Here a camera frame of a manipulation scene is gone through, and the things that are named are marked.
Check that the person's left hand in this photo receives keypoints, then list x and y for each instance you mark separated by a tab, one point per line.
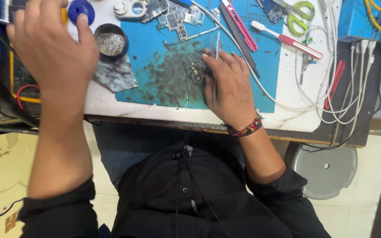
51	53

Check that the person's right hand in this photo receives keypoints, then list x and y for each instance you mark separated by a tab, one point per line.
232	92

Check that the small phone circuit board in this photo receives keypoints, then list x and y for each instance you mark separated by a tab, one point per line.
196	71

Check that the metal tweezers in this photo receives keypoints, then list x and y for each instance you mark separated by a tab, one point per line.
217	43

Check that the black flat pry tool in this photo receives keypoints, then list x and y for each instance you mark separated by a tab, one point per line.
240	43

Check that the blue round plastic cap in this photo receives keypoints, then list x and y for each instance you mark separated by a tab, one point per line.
79	9

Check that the round tin of solder scraps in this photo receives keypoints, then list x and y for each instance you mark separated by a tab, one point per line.
111	43

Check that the pink utility knife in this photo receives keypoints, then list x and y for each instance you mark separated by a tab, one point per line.
241	28

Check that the grey stained cloth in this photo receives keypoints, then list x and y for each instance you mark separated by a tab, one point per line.
116	76

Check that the blue silicone work mat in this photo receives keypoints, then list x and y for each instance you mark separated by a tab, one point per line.
164	72

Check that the slim metal precision tool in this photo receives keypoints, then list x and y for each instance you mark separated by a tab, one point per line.
304	67

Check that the black clip microphone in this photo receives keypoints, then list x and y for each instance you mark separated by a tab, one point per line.
182	152

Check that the large phone motherboard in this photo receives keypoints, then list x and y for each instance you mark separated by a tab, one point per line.
177	21

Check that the white magnifier loupe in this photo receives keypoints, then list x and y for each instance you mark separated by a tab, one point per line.
129	8

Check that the blue circuit board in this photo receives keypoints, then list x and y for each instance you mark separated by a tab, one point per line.
271	10

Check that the red plastic tool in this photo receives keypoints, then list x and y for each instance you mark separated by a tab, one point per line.
334	84

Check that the dark phone circuit board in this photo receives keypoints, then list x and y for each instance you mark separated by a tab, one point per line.
154	10

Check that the person's black shirt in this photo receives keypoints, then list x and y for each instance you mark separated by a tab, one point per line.
184	198

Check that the grey round metal stool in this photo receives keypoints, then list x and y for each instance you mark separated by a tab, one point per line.
322	172

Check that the blue power supply box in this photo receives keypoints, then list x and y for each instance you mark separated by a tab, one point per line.
356	18

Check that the thin metal phone frame strip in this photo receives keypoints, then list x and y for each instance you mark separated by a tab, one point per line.
193	35

